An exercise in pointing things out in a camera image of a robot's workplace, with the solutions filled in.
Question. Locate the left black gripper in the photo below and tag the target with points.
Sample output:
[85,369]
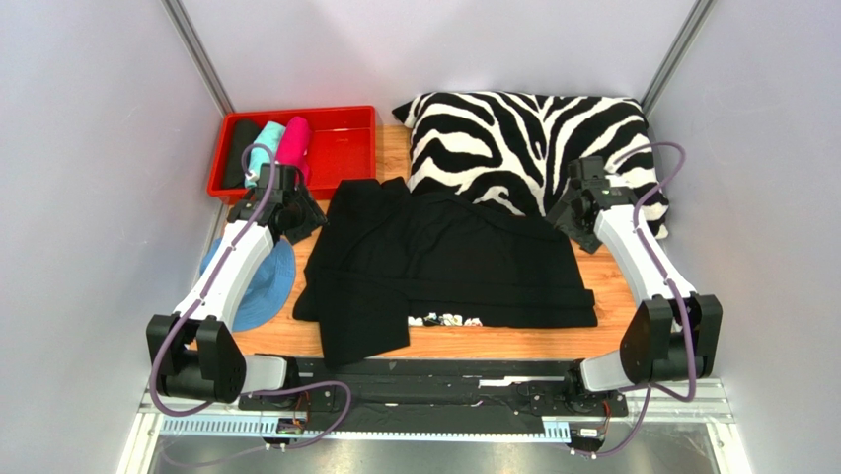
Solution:
[314,219]

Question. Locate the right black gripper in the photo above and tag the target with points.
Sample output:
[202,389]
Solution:
[569,214]

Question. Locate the blue bucket hat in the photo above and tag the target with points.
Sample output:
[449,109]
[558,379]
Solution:
[268,290]

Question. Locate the black t shirt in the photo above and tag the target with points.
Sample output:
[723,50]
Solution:
[387,258]

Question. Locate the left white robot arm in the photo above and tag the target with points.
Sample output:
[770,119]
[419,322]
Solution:
[246,282]

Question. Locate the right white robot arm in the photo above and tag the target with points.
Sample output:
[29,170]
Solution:
[673,336]

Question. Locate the rolled pink shirt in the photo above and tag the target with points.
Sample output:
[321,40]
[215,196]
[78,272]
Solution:
[293,146]

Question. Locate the rolled teal shirt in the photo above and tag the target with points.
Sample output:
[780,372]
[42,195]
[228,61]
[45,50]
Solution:
[265,147]

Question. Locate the red plastic bin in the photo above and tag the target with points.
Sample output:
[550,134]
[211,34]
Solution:
[342,147]

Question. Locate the zebra print pillow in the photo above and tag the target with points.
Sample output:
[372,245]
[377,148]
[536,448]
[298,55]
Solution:
[510,151]

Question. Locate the rolled black shirt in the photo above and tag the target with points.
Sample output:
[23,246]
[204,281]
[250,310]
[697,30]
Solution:
[242,133]

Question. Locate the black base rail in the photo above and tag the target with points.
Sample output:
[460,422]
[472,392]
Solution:
[416,396]

